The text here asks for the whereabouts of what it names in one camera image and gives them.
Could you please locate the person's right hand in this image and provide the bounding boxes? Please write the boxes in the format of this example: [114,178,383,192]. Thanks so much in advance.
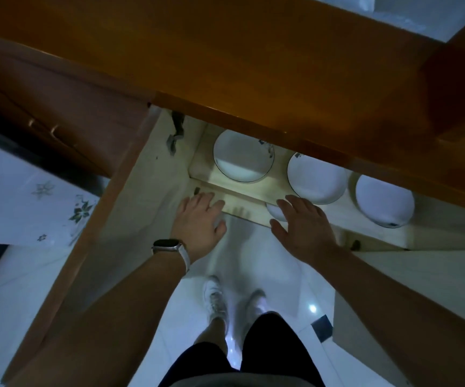
[269,195,340,269]

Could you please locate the person's left hand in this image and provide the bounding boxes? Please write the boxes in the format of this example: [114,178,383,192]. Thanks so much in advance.
[170,192,228,263]

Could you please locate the person's right forearm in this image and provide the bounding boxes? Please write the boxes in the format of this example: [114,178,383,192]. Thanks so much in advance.
[311,246,465,387]

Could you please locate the person's left forearm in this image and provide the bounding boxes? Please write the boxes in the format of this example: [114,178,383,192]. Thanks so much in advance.
[6,249,187,387]

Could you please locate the white plate with dark rim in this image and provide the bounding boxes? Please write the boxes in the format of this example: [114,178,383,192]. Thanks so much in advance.
[355,174,415,229]
[212,129,275,183]
[287,152,348,205]
[266,203,288,222]

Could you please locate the pale cabinet shelf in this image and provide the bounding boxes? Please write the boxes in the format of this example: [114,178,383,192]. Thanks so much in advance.
[188,124,465,252]

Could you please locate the cabinet door with white inside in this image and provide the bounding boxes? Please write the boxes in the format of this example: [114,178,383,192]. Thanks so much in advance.
[332,249,465,387]
[1,105,207,385]

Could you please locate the white sneaker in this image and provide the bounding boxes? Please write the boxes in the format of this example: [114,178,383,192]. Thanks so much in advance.
[245,289,268,321]
[203,275,230,324]

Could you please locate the metal door hinge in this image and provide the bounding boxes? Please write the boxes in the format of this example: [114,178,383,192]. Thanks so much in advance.
[166,111,185,156]

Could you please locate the person's left leg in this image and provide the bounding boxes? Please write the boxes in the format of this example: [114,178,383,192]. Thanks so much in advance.
[193,317,228,355]

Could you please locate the dark square floor object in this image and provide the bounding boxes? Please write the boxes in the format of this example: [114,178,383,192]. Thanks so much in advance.
[311,314,334,343]

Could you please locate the black shorts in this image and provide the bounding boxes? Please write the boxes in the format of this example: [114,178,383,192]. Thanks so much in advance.
[158,312,326,387]

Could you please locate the brown wooden cabinet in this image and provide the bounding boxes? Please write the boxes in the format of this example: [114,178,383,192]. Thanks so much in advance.
[0,0,465,217]

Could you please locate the grey shirt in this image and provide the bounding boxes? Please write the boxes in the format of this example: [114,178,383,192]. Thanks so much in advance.
[190,372,318,387]

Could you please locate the white floral cloth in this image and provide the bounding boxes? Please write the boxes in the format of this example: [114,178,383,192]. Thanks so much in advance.
[0,136,101,248]

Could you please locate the smartwatch with pale strap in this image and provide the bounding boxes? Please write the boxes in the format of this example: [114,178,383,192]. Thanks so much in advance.
[152,239,191,274]

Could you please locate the metal cabinet handle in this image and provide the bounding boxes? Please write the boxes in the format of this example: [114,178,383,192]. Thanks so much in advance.
[28,118,60,137]

